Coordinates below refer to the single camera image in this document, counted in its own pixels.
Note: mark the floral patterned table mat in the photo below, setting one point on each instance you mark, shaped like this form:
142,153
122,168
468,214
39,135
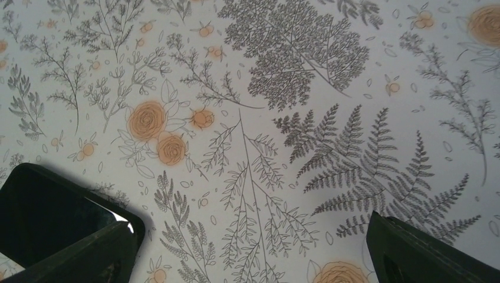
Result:
255,138

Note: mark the black phone on table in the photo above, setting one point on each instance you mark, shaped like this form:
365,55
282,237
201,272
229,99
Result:
42,213

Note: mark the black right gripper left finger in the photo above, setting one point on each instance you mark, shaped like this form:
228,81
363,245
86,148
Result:
107,255

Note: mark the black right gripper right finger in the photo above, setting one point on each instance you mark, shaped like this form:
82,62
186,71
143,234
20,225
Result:
403,253

